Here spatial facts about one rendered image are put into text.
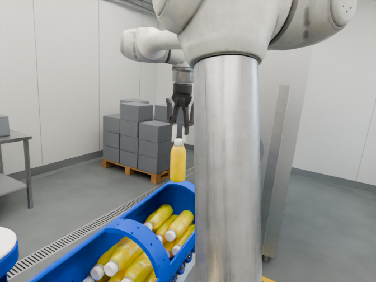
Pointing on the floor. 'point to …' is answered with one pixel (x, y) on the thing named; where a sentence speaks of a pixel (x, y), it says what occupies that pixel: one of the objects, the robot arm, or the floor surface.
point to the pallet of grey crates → (140, 139)
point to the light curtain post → (277, 133)
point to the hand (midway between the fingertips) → (179, 134)
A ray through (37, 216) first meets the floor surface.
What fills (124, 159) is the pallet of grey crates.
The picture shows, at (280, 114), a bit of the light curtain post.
